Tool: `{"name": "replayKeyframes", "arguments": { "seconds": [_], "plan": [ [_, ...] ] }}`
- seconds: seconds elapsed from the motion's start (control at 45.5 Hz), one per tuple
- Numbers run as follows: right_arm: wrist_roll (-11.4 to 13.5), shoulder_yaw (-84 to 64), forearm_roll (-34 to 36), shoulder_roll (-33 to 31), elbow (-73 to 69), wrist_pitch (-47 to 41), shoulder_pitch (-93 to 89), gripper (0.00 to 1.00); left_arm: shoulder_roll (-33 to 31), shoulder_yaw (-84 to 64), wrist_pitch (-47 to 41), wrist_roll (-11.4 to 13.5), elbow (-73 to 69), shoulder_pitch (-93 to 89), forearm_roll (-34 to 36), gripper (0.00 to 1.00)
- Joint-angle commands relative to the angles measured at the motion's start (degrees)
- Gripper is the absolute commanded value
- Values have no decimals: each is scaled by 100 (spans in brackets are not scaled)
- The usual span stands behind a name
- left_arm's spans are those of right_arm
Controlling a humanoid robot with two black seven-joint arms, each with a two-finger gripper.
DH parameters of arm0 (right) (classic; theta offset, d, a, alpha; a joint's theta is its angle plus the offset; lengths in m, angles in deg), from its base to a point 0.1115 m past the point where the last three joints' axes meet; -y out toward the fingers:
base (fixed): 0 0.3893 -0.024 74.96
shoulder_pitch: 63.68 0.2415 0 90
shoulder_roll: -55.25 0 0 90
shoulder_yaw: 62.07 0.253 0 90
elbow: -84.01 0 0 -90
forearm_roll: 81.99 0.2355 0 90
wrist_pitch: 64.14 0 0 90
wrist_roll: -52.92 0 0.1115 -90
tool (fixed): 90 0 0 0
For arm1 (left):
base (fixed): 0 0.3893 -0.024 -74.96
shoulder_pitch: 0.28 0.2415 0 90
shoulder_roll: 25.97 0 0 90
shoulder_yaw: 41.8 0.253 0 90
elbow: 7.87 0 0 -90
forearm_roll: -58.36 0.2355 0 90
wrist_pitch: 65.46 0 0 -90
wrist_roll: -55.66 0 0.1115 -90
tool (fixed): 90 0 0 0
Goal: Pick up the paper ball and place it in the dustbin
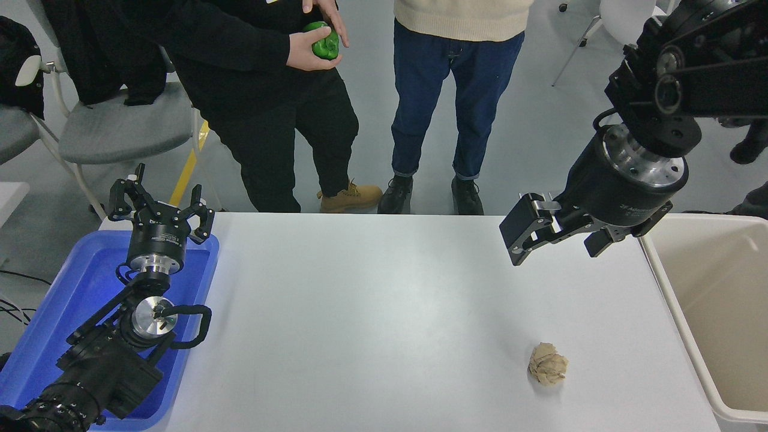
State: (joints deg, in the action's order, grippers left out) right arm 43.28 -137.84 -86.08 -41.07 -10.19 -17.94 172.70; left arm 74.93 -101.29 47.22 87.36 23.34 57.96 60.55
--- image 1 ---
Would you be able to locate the tan paper ball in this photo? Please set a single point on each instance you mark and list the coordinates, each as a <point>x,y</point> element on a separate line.
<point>548,365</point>

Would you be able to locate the person's right forearm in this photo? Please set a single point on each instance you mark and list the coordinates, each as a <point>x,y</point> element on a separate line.
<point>240,45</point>

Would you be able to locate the blue plastic tray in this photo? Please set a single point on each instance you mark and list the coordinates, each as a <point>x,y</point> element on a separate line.
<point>66,288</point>

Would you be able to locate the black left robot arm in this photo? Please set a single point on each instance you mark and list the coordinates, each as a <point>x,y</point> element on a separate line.
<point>102,366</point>

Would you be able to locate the grey cushioned chair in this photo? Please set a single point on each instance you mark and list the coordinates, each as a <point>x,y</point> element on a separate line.
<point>126,129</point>
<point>12,132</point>

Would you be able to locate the black jacket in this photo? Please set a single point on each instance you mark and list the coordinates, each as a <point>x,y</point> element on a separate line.
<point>102,48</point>

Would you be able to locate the person's right hand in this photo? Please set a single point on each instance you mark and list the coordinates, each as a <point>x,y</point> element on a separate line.
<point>300,51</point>

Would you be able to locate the large pale bin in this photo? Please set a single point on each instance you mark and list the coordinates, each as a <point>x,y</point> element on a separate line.
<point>720,312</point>

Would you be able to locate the person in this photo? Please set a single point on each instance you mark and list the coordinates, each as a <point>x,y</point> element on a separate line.
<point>750,150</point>
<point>462,72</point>
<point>252,90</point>

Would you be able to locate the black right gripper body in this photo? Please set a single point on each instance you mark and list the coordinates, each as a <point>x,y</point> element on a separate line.
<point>606,192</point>

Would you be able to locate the green bell pepper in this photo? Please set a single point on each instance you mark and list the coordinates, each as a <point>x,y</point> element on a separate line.
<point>325,47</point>

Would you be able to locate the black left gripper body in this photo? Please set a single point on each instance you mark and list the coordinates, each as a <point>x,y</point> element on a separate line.
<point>156,240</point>

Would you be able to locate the person's left hand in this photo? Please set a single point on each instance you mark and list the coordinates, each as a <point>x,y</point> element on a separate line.
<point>329,11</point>

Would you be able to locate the white plastic chair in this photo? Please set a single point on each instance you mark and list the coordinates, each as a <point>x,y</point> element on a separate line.
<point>624,18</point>

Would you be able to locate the black bag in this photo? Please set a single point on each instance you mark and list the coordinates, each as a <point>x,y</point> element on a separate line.
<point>18,78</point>

